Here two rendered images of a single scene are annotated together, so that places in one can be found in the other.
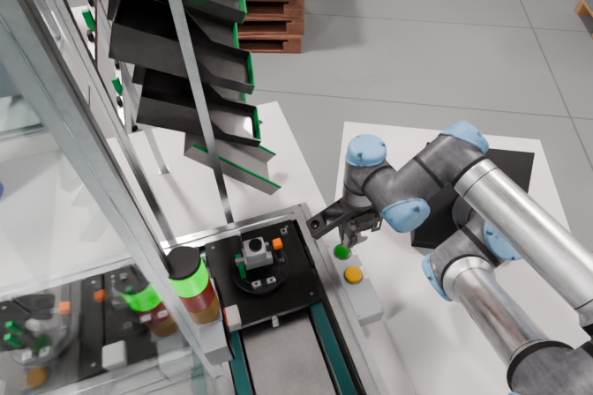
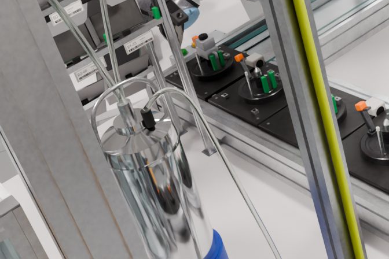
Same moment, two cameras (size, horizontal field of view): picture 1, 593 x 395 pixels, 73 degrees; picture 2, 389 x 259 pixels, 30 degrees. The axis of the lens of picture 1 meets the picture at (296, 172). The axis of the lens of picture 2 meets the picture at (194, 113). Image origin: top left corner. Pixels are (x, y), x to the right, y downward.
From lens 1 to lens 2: 2.28 m
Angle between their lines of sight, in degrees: 72
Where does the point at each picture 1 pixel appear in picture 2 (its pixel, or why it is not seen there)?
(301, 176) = (103, 129)
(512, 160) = (94, 2)
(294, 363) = (266, 51)
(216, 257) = (213, 88)
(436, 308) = not seen: hidden behind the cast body
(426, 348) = not seen: hidden behind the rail
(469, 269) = not seen: outside the picture
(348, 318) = (228, 36)
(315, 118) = not seen: outside the picture
